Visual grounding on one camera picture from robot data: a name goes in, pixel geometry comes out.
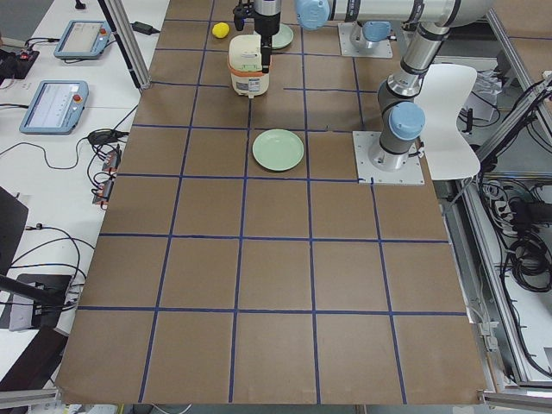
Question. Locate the green plate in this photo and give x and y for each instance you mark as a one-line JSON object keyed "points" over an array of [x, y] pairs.
{"points": [[283, 38], [278, 150]]}

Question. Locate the white plastic chair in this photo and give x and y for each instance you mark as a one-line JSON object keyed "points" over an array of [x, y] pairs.
{"points": [[445, 89]]}

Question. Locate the green plate near centre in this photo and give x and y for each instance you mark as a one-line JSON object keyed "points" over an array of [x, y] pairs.
{"points": [[278, 150]]}

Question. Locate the cream rice cooker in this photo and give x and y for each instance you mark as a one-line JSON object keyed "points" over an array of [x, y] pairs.
{"points": [[244, 63]]}

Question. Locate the aluminium frame post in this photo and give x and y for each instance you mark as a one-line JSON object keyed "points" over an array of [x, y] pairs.
{"points": [[118, 21]]}

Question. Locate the blue teach pendant near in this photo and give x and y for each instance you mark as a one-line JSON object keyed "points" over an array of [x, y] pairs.
{"points": [[55, 108]]}

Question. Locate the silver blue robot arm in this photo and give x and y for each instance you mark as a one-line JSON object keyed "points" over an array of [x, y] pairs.
{"points": [[403, 120]]}

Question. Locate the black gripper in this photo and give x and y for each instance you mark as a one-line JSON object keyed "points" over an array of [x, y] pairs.
{"points": [[266, 22]]}

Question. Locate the green plate far side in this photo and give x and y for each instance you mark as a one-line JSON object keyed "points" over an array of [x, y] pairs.
{"points": [[283, 38]]}

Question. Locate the black power adapter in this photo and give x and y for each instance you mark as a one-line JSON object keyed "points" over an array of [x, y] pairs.
{"points": [[143, 28]]}

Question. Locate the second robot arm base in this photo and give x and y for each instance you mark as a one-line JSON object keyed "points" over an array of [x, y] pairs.
{"points": [[368, 35]]}

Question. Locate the blue teach pendant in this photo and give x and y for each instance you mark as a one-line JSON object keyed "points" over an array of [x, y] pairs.
{"points": [[55, 108], [84, 40]]}

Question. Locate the yellow lemon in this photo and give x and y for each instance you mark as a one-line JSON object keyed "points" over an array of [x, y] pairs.
{"points": [[220, 30]]}

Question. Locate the blue teach pendant far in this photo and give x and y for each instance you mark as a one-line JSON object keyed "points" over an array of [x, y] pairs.
{"points": [[84, 40]]}

